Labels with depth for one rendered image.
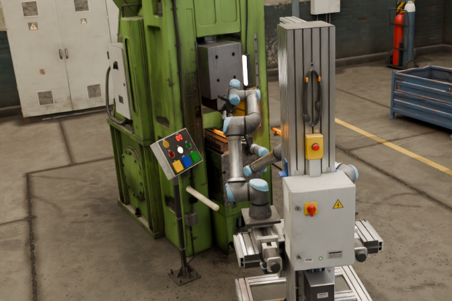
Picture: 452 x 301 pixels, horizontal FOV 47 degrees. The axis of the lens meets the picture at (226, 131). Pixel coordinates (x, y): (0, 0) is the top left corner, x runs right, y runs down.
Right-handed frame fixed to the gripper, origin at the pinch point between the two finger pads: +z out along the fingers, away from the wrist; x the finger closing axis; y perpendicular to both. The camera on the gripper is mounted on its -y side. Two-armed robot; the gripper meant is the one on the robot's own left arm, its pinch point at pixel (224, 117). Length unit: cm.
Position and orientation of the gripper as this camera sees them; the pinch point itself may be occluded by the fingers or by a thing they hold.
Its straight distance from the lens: 394.1
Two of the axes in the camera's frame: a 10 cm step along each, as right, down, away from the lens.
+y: 5.0, 6.4, -5.8
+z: -1.9, 7.3, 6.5
